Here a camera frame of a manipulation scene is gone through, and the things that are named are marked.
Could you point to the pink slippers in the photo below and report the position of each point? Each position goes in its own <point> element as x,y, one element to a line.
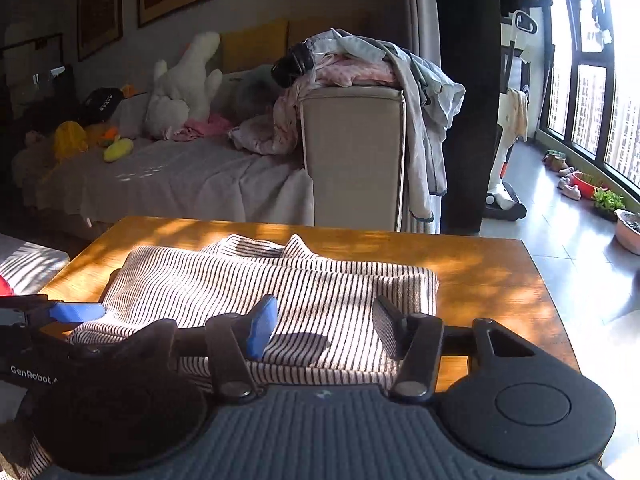
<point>570,187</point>

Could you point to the pink cloth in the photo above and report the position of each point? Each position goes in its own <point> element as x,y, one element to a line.
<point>200,129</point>

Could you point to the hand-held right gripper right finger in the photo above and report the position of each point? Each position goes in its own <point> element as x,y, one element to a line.
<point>389,325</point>

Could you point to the grey curtain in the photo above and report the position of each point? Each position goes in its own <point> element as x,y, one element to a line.
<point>420,0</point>

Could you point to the small brown pot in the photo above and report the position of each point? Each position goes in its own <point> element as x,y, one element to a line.
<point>554,161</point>

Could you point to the black window frame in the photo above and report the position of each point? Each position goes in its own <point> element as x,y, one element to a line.
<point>608,110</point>

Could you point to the beige sofa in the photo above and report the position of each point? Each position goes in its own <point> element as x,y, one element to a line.
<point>350,150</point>

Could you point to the light striped cushion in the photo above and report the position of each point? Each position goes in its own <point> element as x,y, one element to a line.
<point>30,265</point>

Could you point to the small green potted plant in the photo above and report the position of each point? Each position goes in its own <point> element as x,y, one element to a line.
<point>607,202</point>

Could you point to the yellow orange plush toy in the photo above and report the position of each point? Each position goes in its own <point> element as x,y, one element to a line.
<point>70,140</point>

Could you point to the black garment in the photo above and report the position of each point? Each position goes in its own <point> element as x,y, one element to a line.
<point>290,65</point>

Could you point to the floral blanket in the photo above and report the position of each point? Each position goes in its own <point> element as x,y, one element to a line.
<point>262,135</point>

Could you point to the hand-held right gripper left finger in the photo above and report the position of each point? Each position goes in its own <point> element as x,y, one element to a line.
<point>262,327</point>

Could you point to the black cap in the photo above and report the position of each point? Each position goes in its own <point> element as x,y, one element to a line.
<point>102,104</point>

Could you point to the small yellow plush toy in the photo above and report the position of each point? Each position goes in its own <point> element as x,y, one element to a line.
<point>117,150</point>

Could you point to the red cloth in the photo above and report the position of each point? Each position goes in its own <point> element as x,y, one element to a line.
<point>5,286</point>

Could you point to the white plush toy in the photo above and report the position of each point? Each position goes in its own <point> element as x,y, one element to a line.
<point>175,90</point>

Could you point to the mustard sofa cushion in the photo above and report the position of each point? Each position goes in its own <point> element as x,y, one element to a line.
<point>255,44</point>

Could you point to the pink floral garment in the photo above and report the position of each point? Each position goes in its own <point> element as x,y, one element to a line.
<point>350,72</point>

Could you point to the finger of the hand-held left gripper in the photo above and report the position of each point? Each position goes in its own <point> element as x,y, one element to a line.
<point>75,311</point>

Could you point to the striped knit garment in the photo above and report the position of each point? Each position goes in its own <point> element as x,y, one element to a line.
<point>300,285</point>

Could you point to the red basin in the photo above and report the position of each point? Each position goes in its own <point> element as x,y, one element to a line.
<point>587,186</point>

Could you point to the small white hanging cloth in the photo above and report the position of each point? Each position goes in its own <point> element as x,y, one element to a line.
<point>604,36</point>

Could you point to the white floor washer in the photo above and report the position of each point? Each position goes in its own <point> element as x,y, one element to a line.
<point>500,180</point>

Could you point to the pink basin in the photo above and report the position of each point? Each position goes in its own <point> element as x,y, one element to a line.
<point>629,232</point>

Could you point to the cream cloth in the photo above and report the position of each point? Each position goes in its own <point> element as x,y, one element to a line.
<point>517,112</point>

